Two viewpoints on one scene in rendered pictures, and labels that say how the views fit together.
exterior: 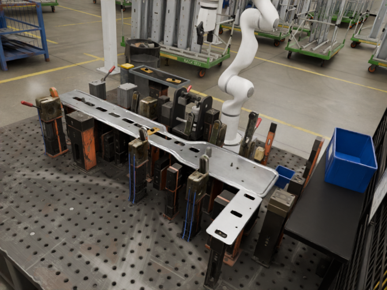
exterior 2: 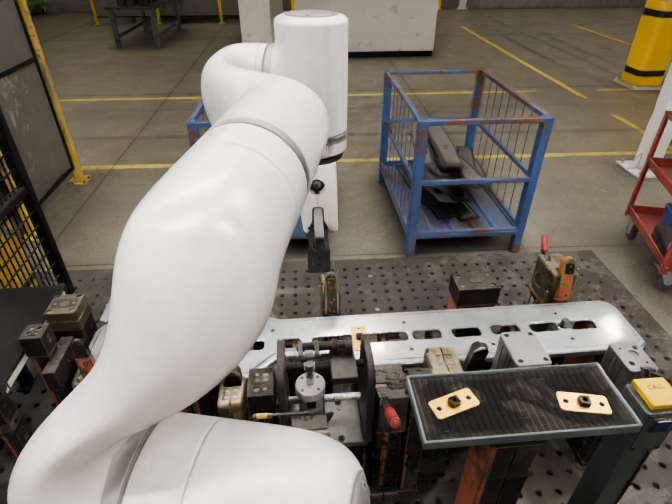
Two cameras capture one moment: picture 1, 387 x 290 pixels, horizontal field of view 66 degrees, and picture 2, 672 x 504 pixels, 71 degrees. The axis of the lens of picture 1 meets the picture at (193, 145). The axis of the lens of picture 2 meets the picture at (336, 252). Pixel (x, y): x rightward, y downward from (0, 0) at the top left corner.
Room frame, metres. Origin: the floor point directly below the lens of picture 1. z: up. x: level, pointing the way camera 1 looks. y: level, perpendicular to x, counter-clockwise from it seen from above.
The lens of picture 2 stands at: (2.02, -0.30, 1.84)
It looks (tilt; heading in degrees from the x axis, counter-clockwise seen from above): 34 degrees down; 145
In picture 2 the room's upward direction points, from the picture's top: straight up
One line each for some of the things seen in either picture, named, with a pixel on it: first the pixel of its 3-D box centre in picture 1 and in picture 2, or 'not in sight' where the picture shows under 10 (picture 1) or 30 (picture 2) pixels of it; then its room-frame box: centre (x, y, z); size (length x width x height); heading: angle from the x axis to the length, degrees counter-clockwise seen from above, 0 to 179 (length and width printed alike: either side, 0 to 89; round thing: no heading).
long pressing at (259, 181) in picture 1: (148, 131); (367, 336); (1.36, 0.24, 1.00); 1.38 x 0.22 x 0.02; 60
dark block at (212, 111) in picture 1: (208, 144); (269, 444); (1.44, -0.08, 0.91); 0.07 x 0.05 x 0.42; 150
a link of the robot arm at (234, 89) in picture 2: not in sight; (258, 110); (1.58, -0.10, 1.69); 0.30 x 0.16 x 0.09; 137
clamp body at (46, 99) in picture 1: (52, 126); (541, 311); (1.49, 0.82, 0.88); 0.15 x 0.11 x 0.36; 150
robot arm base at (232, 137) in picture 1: (228, 125); not in sight; (1.75, -0.21, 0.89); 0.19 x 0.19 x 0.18
